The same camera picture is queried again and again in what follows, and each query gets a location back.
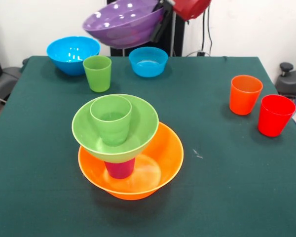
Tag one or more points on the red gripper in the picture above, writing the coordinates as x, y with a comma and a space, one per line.
191, 8

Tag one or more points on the purple bowl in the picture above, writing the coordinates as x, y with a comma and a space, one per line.
123, 27

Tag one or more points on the small blue bowl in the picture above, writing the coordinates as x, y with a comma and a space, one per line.
148, 67

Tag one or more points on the large blue bowl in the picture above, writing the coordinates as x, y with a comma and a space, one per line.
71, 54

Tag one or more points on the green bowl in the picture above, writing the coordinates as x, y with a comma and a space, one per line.
145, 118

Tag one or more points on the stepped green cup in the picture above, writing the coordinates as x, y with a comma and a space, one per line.
111, 123

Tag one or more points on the orange bowl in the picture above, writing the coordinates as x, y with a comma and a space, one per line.
170, 153

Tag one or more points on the purple cup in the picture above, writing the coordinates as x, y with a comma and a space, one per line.
119, 170

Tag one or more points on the plain green cup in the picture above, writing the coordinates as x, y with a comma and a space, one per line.
97, 76

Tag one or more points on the orange cup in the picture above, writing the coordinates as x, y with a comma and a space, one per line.
243, 101

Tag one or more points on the grey base with knob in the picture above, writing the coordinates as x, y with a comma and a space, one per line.
293, 81

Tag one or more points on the red cup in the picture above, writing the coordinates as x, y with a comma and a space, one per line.
273, 123

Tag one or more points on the dark green table cloth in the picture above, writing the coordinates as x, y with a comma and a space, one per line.
39, 185

